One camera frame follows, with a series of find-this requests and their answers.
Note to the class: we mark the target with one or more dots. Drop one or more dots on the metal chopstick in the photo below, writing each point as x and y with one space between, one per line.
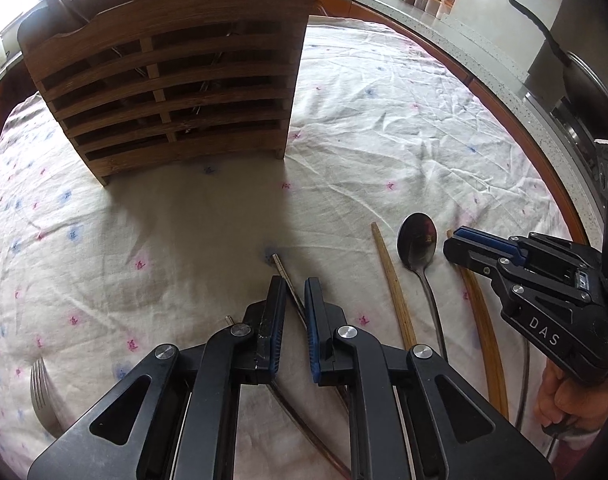
301 312
292 429

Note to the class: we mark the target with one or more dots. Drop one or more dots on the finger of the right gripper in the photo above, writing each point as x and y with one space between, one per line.
509 248
484 254

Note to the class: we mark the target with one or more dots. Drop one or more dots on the bamboo chopstick pair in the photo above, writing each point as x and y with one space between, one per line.
494 371

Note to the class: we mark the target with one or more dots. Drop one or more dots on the black frying pan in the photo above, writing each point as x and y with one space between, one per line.
585 91

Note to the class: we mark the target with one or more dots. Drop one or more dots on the silver spoon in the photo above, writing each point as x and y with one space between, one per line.
416 244

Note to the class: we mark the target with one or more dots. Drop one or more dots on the gas stove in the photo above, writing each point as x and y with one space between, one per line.
577 141

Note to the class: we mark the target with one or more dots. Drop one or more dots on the floral white tablecloth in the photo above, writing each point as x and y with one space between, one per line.
93 277

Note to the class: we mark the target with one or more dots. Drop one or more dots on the wooden utensil holder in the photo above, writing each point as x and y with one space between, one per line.
141 83

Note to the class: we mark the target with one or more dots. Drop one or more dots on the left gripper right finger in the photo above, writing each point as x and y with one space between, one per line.
328 364

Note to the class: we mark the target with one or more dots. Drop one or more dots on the silver fork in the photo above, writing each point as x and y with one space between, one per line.
41 400
525 383

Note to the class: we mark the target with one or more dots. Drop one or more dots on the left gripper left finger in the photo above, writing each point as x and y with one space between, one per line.
261 353

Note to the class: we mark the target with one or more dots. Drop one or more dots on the right hand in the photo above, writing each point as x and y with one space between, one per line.
560 397

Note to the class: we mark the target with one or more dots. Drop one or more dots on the pink sleeve right forearm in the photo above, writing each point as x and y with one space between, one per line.
582 457

